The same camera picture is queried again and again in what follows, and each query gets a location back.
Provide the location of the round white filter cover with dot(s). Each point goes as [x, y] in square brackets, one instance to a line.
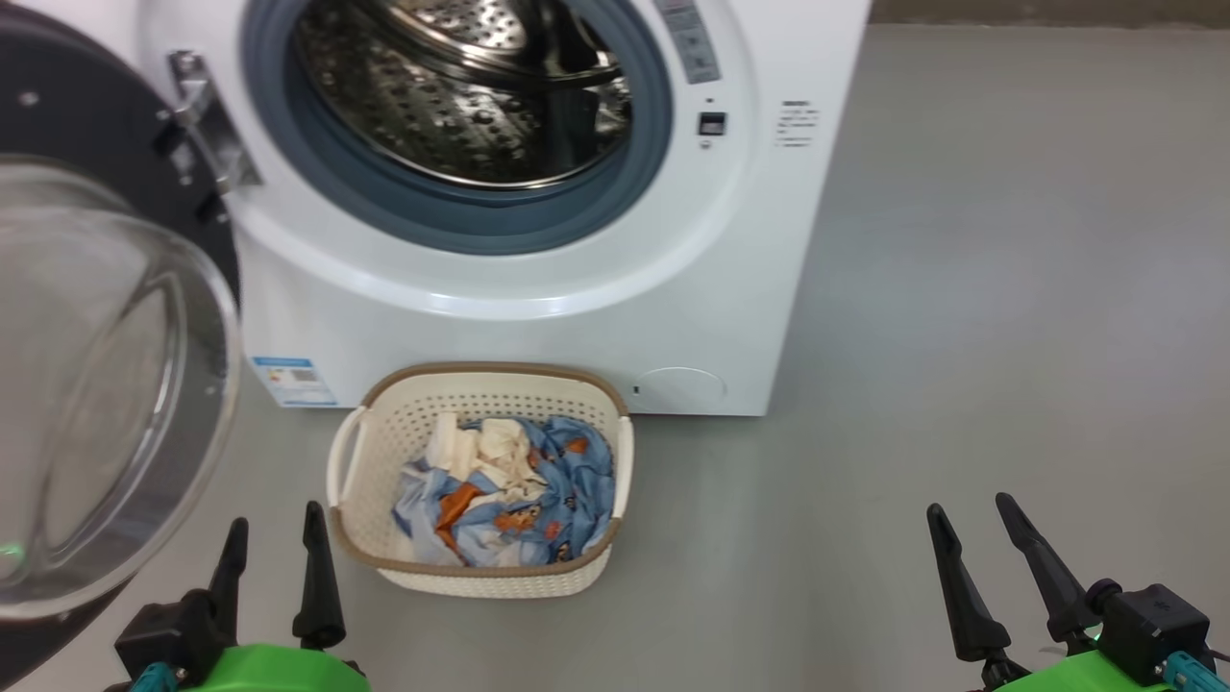
[682, 387]

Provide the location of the blue energy label sticker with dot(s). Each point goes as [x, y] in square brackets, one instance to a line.
[293, 383]

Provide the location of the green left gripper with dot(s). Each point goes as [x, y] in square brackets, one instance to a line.
[279, 671]

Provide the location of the white front-load washing machine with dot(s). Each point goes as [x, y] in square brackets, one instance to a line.
[538, 336]

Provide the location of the stainless steel washing machine drum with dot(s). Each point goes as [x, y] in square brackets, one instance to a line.
[432, 106]

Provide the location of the grey instruction sticker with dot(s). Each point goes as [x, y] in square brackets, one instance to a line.
[692, 43]

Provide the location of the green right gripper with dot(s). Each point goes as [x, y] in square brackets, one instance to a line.
[1081, 678]

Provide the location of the cream perforated laundry basket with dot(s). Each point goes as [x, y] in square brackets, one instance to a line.
[490, 581]

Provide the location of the black text warning label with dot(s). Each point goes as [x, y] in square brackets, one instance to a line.
[798, 123]

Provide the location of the cream white garment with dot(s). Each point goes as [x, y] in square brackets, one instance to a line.
[490, 452]

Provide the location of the blue patterned garment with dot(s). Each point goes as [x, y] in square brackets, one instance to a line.
[577, 500]

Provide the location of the round black glass washer door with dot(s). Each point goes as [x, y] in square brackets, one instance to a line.
[96, 384]

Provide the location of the metal door hinge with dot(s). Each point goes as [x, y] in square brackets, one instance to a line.
[216, 135]

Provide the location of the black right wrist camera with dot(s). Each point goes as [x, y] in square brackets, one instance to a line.
[1153, 625]

